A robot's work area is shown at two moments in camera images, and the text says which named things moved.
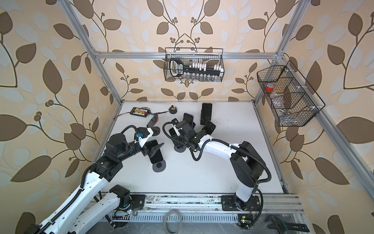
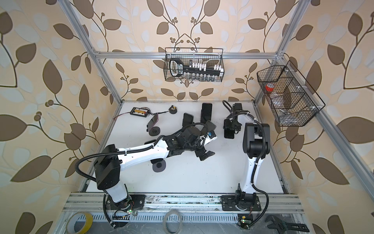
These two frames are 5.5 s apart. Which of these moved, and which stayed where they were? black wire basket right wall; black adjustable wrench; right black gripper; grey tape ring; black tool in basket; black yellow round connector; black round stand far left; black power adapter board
Moved: right black gripper
Stayed: black wire basket right wall; grey tape ring; black round stand far left; black power adapter board; black adjustable wrench; black tool in basket; black yellow round connector
